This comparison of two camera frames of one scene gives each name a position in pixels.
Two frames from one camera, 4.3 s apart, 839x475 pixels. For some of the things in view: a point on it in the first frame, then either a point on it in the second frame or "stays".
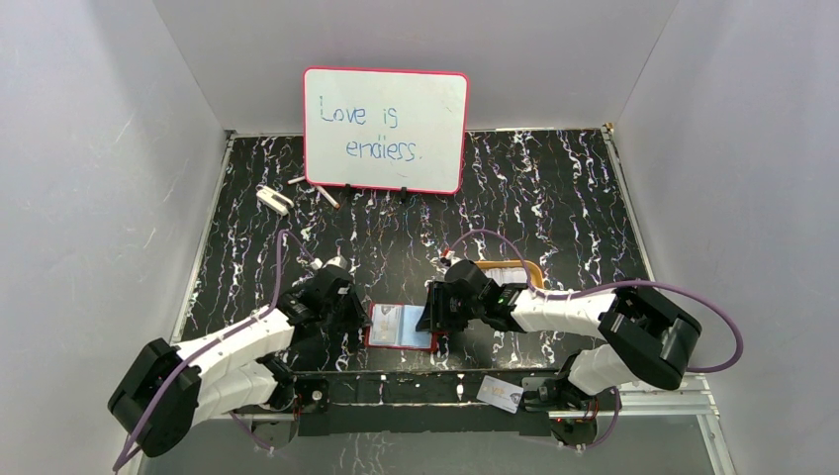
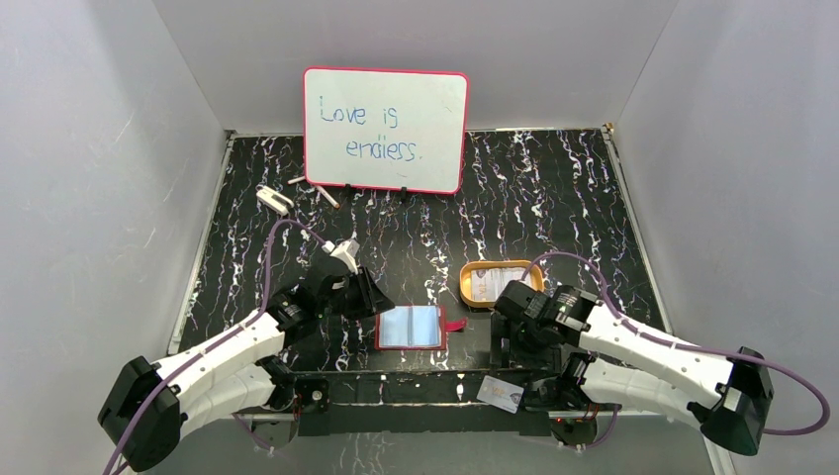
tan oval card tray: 529,265 stays
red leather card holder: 395,326 stays
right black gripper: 435,317 to 501,329
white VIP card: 501,394 stays
